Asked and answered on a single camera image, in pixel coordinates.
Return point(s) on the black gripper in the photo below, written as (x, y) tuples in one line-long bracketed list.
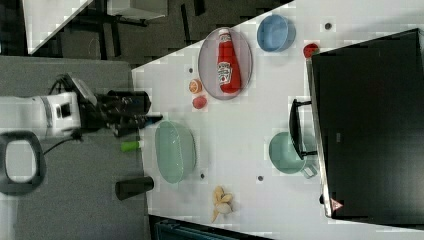
[(123, 112)]

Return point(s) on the green oval strainer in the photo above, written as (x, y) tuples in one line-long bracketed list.
[(175, 151)]

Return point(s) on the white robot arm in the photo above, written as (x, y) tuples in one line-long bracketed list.
[(72, 114)]

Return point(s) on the strawberry toy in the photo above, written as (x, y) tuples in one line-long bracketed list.
[(199, 102)]

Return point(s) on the orange slice toy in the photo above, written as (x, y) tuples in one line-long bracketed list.
[(195, 86)]

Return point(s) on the black cylinder cup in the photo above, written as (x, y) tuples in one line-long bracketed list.
[(132, 187)]

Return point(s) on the grey round plate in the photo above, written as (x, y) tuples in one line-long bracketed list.
[(207, 63)]

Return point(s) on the red ketchup bottle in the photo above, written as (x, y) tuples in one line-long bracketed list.
[(228, 71)]

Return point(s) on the peeled banana toy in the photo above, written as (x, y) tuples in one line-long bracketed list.
[(221, 202)]

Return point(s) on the green mug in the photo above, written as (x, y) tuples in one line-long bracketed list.
[(287, 160)]

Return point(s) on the blue cup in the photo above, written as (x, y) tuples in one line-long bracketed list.
[(276, 33)]

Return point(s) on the small red toy fruit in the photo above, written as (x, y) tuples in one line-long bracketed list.
[(310, 49)]

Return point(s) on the black toaster oven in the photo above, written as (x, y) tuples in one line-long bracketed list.
[(368, 117)]

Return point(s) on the blue black base rail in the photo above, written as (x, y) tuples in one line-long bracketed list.
[(173, 230)]

